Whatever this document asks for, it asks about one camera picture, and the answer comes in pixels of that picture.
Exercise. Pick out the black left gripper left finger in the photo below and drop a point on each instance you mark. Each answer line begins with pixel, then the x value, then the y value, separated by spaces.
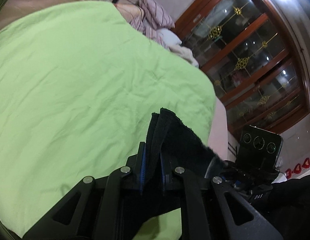
pixel 111 207

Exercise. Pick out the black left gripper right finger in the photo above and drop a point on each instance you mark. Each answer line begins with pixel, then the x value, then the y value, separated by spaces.
pixel 210 208

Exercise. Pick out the black fleece pants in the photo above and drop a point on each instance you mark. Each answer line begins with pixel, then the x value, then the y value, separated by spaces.
pixel 167 136

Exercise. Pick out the wooden glass door cabinet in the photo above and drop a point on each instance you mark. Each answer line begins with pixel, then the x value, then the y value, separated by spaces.
pixel 247 53

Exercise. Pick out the light green bed sheet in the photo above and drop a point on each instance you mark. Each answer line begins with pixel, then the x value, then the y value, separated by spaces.
pixel 78 86

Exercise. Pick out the white cloth pile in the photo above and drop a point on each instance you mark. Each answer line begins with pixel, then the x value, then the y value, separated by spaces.
pixel 174 44

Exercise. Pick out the striped pink quilt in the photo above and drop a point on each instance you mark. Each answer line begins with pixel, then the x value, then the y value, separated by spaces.
pixel 147 17

